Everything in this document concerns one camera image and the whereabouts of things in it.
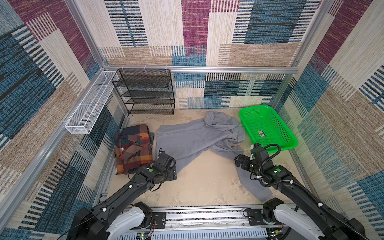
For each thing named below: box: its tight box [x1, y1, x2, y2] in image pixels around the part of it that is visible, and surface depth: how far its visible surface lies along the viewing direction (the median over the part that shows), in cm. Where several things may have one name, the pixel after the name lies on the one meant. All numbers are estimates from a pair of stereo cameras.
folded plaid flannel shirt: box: [114, 124, 155, 175], surface depth 92 cm
